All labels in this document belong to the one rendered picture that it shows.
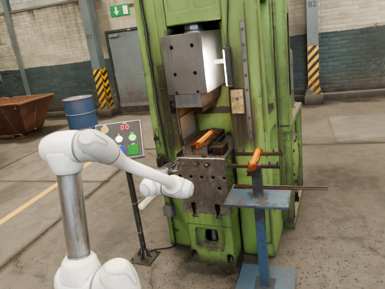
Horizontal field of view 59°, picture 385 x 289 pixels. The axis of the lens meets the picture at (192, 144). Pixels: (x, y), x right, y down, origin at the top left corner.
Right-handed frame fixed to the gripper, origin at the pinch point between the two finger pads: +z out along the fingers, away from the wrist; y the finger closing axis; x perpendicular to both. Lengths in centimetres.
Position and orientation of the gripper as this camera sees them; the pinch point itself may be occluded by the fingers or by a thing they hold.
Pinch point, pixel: (176, 161)
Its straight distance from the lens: 217.8
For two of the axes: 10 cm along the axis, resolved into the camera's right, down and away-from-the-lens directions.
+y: 9.2, 0.0, -4.0
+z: 3.8, -3.2, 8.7
